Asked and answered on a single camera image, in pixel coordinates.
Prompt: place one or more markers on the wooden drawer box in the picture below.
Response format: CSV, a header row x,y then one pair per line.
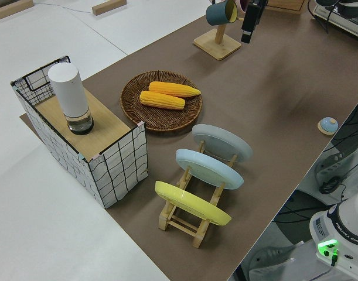
x,y
284,6

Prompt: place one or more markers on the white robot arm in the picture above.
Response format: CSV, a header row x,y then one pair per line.
x,y
351,234
351,7

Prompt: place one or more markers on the brown wicker basket tray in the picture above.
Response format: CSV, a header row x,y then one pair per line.
x,y
155,117

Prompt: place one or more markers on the grey plate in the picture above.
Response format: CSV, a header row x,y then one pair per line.
x,y
219,140

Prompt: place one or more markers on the light blue plate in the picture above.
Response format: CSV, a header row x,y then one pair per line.
x,y
208,169

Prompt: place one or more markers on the short yellow corn cob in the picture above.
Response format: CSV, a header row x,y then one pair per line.
x,y
161,100

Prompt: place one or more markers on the long yellow corn cob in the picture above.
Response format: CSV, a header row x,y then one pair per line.
x,y
173,87

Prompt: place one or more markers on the yellow plate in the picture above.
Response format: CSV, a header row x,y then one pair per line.
x,y
190,202

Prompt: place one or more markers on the brown table mat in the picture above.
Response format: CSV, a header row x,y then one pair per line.
x,y
255,102

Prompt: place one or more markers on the wooden plate rack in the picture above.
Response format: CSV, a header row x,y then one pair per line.
x,y
199,237

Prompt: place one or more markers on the wooden mug stand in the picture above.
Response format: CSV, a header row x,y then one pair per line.
x,y
216,47

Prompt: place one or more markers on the white cylindrical bottle clear base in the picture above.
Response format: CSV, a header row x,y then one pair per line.
x,y
70,93

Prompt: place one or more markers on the dark teal mug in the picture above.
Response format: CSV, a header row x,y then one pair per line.
x,y
218,13

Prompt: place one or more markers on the blue call bell wooden base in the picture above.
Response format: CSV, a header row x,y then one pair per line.
x,y
328,124

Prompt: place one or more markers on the pink mug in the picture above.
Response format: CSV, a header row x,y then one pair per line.
x,y
243,4

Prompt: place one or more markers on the short wooden block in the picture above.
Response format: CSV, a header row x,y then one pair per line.
x,y
108,6

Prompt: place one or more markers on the grey power strip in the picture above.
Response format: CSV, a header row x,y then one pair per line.
x,y
331,165

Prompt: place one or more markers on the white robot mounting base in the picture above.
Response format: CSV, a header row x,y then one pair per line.
x,y
307,263

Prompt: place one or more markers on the green plug connector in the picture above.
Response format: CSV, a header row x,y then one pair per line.
x,y
334,257

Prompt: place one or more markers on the white toaster oven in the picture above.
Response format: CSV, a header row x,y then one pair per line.
x,y
342,26

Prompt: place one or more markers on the long wooden block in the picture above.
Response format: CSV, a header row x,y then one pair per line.
x,y
11,8

